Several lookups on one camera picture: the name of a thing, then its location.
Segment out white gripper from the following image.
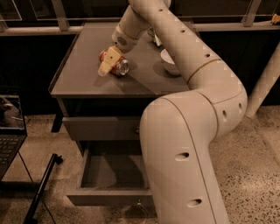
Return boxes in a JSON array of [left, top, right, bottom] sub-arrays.
[[98, 25, 138, 77]]

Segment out red coke can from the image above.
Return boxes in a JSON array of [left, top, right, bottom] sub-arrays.
[[99, 50, 130, 77]]

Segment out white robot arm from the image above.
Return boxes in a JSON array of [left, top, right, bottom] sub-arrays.
[[98, 0, 248, 224]]

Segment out grey drawer cabinet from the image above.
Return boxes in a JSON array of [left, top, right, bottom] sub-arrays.
[[47, 21, 202, 147]]

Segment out grey top drawer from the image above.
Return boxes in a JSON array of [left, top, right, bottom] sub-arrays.
[[62, 116, 140, 141]]

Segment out open grey middle drawer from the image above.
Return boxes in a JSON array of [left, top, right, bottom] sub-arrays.
[[67, 141, 153, 207]]

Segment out green chip bag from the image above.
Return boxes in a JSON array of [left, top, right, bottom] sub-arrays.
[[147, 28, 162, 46]]

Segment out white ceramic bowl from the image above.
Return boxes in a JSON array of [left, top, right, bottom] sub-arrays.
[[160, 49, 180, 76]]

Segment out black laptop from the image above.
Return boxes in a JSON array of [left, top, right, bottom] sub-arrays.
[[0, 89, 27, 180]]

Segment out white diagonal pole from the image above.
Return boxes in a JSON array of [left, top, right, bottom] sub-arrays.
[[246, 43, 280, 117]]

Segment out black stand pole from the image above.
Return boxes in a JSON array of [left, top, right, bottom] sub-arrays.
[[23, 153, 63, 224]]

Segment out metal railing frame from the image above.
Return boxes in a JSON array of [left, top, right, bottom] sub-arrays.
[[0, 0, 280, 33]]

